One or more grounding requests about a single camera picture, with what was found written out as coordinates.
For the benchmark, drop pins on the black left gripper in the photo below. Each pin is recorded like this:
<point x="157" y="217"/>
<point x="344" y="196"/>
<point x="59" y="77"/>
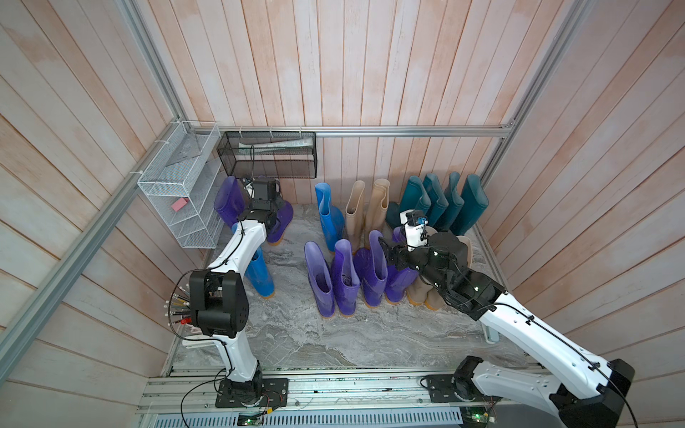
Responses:
<point x="277" y="200"/>

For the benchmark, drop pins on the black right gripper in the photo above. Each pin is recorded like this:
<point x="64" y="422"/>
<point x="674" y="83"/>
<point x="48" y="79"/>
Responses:
<point x="397" y="252"/>

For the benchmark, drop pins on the large beige boot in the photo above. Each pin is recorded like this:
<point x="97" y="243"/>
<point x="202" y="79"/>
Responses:
<point x="433" y="299"/>

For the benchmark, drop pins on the large purple boot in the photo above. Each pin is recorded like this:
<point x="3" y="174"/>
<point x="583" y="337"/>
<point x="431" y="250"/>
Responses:
<point x="401" y="269"/>

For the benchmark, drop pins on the large blue boot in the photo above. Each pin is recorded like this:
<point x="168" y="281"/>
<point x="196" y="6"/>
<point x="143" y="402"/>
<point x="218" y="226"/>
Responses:
<point x="331" y="218"/>

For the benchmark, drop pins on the small blue boot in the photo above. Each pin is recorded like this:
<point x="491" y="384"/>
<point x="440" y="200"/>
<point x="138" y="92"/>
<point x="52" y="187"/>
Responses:
<point x="261" y="273"/>

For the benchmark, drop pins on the lilac purple boot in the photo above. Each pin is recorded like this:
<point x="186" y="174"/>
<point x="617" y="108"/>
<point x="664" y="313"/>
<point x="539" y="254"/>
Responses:
<point x="371" y="267"/>
<point x="320" y="280"/>

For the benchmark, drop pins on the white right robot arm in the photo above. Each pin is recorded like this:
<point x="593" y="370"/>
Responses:
<point x="581" y="389"/>

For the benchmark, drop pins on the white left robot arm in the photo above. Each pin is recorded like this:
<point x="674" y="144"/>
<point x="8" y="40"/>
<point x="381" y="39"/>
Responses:
<point x="219" y="306"/>

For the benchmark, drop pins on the pink eraser block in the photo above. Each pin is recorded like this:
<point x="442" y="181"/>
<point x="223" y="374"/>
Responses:
<point x="179" y="204"/>

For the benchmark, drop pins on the pencil bundle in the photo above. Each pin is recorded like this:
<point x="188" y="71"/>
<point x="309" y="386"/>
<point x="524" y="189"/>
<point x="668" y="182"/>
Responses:
<point x="177" y="307"/>

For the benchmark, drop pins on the vented grille strip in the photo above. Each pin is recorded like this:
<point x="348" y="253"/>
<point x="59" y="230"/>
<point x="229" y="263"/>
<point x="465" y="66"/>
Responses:
<point x="391" y="417"/>

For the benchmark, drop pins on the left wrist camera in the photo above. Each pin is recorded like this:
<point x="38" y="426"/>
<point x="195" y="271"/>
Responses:
<point x="248" y="186"/>

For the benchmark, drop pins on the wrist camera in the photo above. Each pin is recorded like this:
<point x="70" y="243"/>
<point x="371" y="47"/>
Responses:
<point x="414" y="223"/>
<point x="248" y="186"/>

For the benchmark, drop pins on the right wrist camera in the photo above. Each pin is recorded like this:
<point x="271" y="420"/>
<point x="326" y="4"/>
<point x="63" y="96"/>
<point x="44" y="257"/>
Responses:
<point x="414" y="223"/>

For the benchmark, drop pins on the black mesh wall basket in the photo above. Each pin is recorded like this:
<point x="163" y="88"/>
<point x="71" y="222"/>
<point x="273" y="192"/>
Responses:
<point x="252" y="154"/>

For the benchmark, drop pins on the white wire wall shelf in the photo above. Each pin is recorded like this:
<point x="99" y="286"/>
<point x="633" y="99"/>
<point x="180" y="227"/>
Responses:
<point x="183" y="164"/>

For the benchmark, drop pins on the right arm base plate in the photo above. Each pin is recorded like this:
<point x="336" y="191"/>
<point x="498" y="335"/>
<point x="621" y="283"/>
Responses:
<point x="449" y="388"/>

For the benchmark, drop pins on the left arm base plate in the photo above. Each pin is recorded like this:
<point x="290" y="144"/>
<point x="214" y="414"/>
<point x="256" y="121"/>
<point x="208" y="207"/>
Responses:
<point x="259" y="393"/>

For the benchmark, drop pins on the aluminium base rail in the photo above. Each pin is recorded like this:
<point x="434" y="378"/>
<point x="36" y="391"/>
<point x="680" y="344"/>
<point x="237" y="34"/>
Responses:
<point x="195" y="391"/>

